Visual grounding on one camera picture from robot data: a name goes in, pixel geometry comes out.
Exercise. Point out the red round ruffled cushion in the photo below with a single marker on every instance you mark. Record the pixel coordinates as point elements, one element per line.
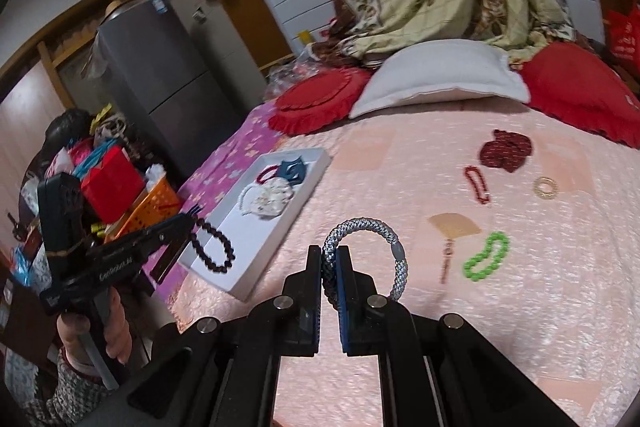
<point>320,97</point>

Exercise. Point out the clear plastic bag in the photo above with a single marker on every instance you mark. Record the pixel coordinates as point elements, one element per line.
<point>295,67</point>

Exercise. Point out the dark red dotted scrunchie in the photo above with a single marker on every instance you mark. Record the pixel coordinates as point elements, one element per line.
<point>505,149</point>

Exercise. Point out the white cherry print scrunchie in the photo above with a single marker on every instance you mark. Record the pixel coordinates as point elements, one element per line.
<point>270,199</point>

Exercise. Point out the purple floral sheet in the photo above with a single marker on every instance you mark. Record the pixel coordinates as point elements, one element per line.
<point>225,157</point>

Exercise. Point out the person's left hand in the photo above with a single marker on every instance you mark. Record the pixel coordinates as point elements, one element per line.
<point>120,332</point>

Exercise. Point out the red box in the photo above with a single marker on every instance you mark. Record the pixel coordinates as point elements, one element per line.
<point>115,182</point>

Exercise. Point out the dark round bag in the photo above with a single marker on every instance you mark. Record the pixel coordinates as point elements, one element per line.
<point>67,132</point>

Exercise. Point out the white shallow box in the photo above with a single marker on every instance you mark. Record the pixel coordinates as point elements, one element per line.
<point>240,252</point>

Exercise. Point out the blue hair claw clip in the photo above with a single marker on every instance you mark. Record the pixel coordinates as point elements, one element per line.
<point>292,171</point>

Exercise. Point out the orange plastic basket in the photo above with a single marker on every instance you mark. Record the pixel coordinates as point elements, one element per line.
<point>150,207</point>

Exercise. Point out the red heart ruffled cushion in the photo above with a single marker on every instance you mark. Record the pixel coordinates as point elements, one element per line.
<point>575,92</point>

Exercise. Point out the red shopping bag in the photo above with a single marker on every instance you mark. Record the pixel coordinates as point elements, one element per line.
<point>625,37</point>

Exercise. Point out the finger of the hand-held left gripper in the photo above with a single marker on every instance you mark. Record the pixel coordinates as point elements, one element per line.
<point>180,227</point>
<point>167,264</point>

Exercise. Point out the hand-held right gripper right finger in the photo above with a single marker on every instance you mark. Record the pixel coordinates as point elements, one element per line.
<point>344,292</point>

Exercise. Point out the grey refrigerator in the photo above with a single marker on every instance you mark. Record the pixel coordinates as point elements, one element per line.
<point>175,82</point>

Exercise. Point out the white crumpled tissue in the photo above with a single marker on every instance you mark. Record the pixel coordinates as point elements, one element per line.
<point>155,174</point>

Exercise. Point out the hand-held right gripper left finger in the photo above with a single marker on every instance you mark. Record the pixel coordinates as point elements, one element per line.
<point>315,292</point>

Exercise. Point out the small yellow container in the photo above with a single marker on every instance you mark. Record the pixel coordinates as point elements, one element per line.
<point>303,38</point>

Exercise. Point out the person's left forearm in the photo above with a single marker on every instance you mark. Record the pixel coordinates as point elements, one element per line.
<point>65,394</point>

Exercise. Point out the grey pillow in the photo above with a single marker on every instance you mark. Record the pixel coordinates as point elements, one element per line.
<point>440,77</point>

